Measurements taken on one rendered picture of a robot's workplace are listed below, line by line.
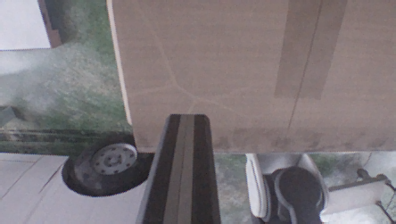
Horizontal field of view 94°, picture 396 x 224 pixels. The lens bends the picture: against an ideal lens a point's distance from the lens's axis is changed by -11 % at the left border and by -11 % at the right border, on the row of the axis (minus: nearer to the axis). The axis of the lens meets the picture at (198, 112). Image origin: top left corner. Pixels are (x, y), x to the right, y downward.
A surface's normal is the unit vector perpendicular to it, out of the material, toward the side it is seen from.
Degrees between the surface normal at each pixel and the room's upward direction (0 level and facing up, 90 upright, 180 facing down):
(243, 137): 0
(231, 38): 0
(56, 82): 0
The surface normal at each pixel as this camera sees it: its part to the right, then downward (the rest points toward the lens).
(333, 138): 0.00, 0.52
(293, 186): -0.02, -0.62
